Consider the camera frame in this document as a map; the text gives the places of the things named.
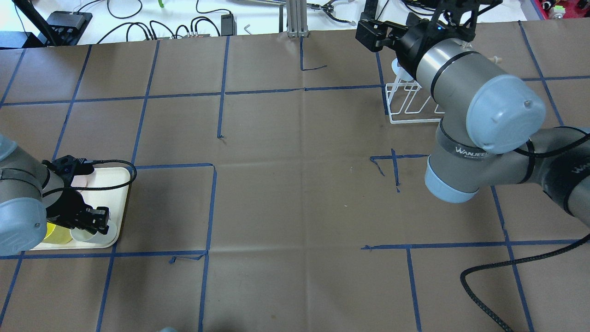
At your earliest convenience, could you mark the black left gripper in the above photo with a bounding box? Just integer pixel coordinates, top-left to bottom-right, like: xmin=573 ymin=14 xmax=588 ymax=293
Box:
xmin=41 ymin=155 xmax=110 ymax=235

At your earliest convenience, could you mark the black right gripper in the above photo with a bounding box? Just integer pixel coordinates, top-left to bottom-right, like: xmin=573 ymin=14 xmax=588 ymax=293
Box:
xmin=396 ymin=0 xmax=502 ymax=50

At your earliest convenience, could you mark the light blue cup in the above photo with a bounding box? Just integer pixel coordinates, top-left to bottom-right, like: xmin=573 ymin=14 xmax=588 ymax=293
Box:
xmin=391 ymin=58 xmax=413 ymax=82

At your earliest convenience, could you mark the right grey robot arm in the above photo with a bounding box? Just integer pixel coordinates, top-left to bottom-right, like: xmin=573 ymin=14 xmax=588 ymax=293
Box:
xmin=390 ymin=0 xmax=590 ymax=224

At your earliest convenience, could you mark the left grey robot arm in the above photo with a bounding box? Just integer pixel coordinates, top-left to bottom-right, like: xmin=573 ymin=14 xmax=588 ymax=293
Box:
xmin=0 ymin=136 xmax=109 ymax=256

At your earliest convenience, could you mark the yellow cup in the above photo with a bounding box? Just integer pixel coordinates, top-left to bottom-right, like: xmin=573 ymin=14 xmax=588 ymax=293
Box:
xmin=42 ymin=223 xmax=72 ymax=244

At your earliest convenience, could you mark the pink cup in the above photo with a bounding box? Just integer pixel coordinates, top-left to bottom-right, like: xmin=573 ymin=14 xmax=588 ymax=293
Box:
xmin=71 ymin=170 xmax=98 ymax=191

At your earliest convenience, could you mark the cream plastic tray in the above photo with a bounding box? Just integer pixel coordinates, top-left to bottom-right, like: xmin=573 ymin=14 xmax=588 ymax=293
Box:
xmin=28 ymin=166 xmax=131 ymax=251

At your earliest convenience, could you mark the black power adapter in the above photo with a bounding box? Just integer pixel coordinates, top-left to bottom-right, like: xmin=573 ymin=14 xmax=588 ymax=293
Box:
xmin=220 ymin=13 xmax=237 ymax=36

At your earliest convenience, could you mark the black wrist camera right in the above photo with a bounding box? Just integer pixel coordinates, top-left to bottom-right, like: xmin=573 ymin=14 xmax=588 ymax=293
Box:
xmin=355 ymin=19 xmax=407 ymax=53

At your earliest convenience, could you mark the white wire cup rack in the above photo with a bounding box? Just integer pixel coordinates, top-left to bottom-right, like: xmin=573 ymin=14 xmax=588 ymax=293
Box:
xmin=385 ymin=41 xmax=503 ymax=125

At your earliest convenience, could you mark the aluminium frame post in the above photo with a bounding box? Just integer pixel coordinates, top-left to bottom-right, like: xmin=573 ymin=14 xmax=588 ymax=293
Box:
xmin=286 ymin=0 xmax=309 ymax=38

